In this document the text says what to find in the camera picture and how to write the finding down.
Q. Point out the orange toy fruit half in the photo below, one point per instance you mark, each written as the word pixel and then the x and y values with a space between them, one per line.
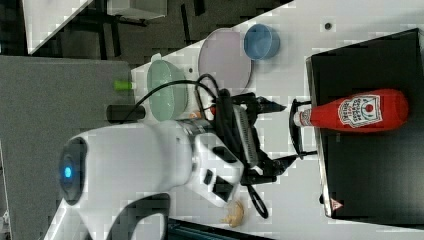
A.
pixel 195 115

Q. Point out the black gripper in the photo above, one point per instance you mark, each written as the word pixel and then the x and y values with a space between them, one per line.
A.
pixel 234 125

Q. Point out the tan toy chicken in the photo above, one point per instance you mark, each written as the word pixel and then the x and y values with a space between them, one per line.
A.
pixel 235 215

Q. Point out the green marker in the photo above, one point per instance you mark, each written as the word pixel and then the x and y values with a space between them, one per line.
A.
pixel 120 85

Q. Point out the black oven door handle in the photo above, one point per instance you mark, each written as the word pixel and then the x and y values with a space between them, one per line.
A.
pixel 295 131

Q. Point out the green colander bowl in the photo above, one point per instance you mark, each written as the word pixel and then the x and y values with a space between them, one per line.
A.
pixel 169 102

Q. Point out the black cylinder cup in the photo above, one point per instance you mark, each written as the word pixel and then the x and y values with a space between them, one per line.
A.
pixel 117 114

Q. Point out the blue bowl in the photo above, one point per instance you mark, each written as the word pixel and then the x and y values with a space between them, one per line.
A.
pixel 261 42

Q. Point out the red ketchup bottle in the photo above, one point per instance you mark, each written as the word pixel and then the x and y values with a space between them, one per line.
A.
pixel 368 112

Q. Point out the grey foam board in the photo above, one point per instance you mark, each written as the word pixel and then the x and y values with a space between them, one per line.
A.
pixel 44 102

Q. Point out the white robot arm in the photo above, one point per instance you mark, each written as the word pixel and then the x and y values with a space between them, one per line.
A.
pixel 115 181

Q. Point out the red toy strawberry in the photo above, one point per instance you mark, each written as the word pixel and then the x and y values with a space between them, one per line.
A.
pixel 213 110

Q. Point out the lilac round plate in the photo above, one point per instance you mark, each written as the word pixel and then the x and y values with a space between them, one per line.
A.
pixel 222 56

